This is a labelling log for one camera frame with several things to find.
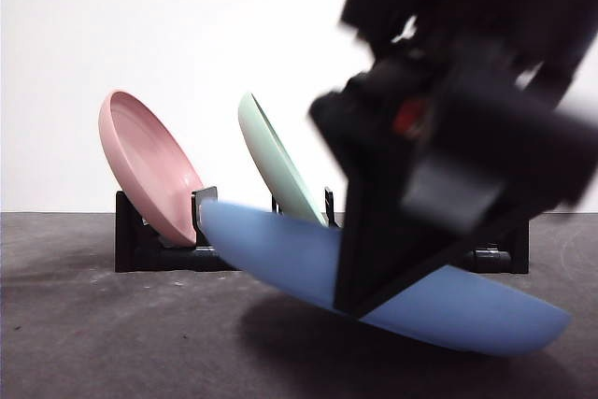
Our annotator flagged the blue plate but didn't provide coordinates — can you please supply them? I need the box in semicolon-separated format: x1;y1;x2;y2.
199;200;573;357

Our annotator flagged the green plate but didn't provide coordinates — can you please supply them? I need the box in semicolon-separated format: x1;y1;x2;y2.
236;92;330;228

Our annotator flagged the pink plate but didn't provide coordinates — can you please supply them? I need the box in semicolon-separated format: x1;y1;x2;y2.
97;89;206;249

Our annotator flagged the black plate rack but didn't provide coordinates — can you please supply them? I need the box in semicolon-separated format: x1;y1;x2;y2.
114;185;531;275

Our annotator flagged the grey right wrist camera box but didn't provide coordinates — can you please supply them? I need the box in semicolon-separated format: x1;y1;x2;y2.
401;153;505;236

